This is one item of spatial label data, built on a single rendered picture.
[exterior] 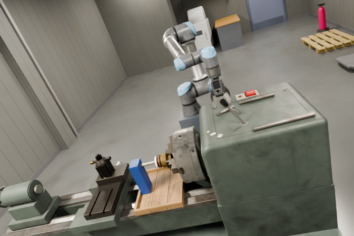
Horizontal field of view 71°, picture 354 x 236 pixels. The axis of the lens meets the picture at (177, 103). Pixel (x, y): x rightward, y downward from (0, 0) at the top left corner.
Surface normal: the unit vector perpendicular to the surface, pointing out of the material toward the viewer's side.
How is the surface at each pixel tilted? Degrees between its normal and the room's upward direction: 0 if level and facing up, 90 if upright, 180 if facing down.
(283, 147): 90
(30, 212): 90
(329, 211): 90
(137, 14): 90
